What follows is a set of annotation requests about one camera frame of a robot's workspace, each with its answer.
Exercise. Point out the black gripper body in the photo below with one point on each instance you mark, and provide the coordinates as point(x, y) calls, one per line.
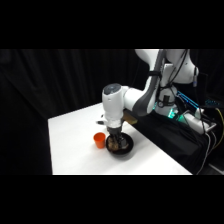
point(114, 130)

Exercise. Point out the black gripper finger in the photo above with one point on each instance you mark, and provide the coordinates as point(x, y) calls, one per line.
point(113, 138)
point(119, 137)

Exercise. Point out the tiger plush toy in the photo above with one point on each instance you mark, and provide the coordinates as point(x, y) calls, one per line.
point(113, 145)

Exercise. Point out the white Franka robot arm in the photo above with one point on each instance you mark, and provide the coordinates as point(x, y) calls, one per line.
point(113, 103)

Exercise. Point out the black bowl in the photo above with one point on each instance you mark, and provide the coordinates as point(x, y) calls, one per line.
point(120, 152)

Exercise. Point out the orange plastic cup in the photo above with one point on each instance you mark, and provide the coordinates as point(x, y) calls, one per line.
point(99, 140)

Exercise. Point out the yellow-brown wrist connector box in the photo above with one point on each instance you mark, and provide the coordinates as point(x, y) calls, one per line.
point(130, 118)

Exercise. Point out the black cloth-covered robot stand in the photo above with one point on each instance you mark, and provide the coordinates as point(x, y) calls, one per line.
point(166, 136)

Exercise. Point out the blue-lit control device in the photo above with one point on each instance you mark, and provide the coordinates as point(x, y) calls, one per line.
point(188, 101)

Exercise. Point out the white power strip box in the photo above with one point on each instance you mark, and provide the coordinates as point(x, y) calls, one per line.
point(200, 122)

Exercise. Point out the black curtain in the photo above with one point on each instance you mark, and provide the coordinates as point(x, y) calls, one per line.
point(36, 93)

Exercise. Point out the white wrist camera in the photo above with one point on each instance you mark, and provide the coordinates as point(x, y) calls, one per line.
point(100, 122)

